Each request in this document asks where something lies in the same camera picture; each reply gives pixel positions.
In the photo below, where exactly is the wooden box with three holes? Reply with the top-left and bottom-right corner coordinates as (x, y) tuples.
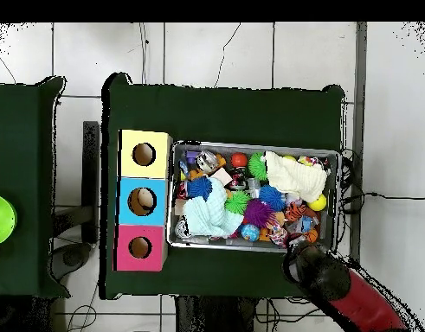
(114, 129), (174, 272)

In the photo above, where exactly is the clear mesh bin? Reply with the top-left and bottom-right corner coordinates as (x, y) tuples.
(168, 140), (341, 257)

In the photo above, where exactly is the blue spiky ball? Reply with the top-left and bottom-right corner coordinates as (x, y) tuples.
(187, 176), (214, 201)
(257, 183), (288, 213)

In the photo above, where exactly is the crushed silver can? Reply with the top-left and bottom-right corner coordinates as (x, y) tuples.
(196, 150), (220, 174)

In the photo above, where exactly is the mint green cloth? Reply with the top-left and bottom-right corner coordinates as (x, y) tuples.
(182, 177), (245, 237)

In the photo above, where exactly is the green spiky ball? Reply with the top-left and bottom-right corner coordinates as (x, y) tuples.
(247, 151), (268, 182)
(223, 189), (253, 215)

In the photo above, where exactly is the orange red ball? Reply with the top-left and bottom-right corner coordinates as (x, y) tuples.
(231, 152), (248, 169)

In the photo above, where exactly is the purple spiky ball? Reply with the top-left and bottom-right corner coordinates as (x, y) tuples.
(241, 199), (274, 229)

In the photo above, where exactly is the dark green table cloth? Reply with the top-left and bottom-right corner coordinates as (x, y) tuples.
(100, 72), (346, 302)
(0, 75), (68, 300)

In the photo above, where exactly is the cream yellow cloth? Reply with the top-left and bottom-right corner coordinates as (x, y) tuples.
(262, 150), (330, 202)

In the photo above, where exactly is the tiger striped toy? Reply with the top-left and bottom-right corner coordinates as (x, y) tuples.
(284, 200), (309, 222)

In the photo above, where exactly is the bright green bowl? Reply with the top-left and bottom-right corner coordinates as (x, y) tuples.
(0, 193), (18, 247)

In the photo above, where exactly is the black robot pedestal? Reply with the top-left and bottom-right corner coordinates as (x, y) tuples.
(171, 296), (261, 332)

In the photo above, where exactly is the black cable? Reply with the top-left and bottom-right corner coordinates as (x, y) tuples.
(342, 189), (425, 208)

